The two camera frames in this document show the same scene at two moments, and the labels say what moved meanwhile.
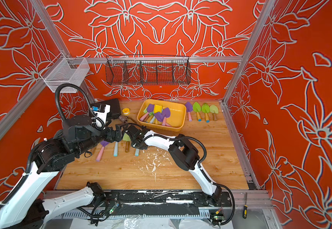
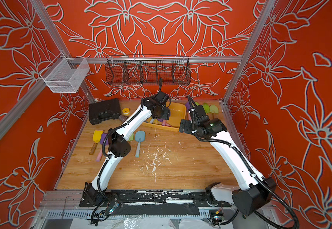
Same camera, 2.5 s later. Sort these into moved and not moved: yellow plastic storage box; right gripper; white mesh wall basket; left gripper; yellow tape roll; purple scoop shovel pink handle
Moved: right gripper; left gripper
Not moved: purple scoop shovel pink handle; yellow tape roll; white mesh wall basket; yellow plastic storage box
